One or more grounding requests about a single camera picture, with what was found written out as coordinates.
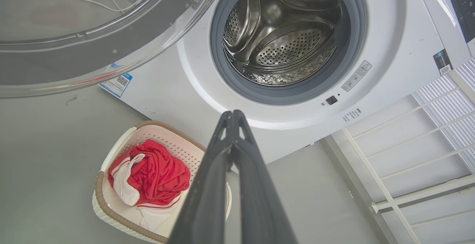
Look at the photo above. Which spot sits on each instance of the white metal rack frame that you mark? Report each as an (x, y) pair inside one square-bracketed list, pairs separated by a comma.
[(386, 195)]

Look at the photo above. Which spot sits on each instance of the blue energy label sticker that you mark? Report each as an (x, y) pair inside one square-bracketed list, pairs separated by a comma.
[(118, 84)]

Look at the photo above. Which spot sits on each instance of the white plastic laundry basket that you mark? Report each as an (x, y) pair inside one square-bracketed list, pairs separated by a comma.
[(174, 143)]

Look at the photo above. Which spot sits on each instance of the small dark qr sticker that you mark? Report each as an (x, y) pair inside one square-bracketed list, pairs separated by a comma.
[(442, 62)]

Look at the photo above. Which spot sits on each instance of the white front-load washing machine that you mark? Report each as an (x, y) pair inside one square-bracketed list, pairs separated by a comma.
[(389, 32)]

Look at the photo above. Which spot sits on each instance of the red and white garment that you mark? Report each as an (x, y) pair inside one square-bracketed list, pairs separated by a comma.
[(159, 173)]

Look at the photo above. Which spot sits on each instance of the black washer control panel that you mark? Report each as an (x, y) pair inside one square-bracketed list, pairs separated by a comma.
[(464, 6)]

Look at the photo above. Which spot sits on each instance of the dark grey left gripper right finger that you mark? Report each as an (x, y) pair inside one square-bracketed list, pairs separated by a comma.
[(256, 199)]

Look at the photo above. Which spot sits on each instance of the white warning sticker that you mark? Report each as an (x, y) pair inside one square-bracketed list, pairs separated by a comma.
[(357, 75)]

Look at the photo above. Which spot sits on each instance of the stainless steel washer drum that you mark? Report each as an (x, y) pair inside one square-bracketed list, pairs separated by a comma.
[(289, 43)]

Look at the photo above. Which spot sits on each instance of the round black glass washer door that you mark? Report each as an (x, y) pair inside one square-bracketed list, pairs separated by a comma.
[(55, 62)]

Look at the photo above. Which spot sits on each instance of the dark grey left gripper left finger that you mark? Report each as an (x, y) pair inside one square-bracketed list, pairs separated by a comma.
[(207, 199)]

